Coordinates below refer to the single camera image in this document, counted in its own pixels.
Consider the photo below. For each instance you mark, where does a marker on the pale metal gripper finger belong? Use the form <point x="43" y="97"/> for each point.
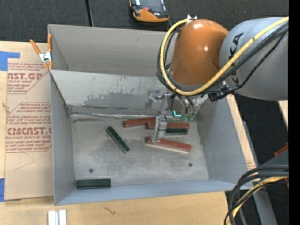
<point x="161" y="130"/>
<point x="156" y="96"/>

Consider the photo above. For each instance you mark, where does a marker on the dark green flat block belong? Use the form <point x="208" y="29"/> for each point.
<point x="93" y="183"/>
<point x="177" y="131"/>
<point x="118" y="140"/>

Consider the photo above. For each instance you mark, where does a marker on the red-brown flat block, pale side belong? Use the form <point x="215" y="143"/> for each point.
<point x="175" y="144"/>

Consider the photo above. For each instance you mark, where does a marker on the grey metal bin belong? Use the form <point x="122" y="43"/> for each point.
<point x="140" y="167"/>

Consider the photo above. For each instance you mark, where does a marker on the brown cardboard board, red print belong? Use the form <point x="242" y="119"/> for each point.
<point x="28" y="163"/>

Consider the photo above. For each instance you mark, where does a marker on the black cylinder on white bracket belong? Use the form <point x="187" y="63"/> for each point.
<point x="216" y="95"/>

